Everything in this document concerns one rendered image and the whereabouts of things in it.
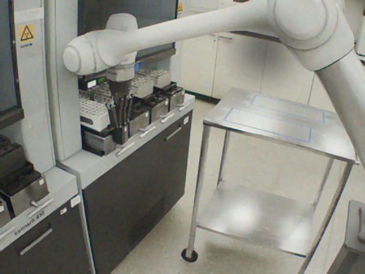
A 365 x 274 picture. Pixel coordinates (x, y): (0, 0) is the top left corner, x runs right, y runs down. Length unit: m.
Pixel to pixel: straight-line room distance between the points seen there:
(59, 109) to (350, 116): 0.82
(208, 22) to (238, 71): 2.53
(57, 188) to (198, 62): 2.71
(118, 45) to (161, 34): 0.11
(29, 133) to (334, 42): 0.82
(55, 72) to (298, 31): 0.70
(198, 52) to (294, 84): 1.06
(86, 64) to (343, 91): 0.60
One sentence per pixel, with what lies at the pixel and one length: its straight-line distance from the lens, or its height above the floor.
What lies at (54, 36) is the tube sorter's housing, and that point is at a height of 1.16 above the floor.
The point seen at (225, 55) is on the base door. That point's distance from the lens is 3.35.
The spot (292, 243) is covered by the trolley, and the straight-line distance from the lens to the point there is 1.57.
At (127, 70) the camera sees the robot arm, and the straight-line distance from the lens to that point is 1.01.
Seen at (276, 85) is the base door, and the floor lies 0.39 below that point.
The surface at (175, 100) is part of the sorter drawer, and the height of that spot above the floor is 0.78.
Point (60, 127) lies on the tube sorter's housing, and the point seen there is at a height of 0.87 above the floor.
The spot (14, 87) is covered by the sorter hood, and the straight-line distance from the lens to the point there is 0.89.
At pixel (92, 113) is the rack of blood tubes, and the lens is 1.15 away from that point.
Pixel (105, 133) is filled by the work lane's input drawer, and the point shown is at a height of 0.82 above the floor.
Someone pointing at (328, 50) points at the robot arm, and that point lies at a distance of 0.61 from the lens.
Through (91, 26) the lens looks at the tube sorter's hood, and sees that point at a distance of 1.06.
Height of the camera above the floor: 1.34
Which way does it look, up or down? 28 degrees down
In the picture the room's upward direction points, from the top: 5 degrees clockwise
